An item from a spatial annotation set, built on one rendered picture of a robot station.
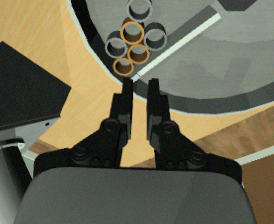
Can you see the bronze bushing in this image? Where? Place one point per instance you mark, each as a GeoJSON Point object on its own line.
{"type": "Point", "coordinates": [138, 58]}
{"type": "Point", "coordinates": [123, 69]}
{"type": "Point", "coordinates": [132, 39]}

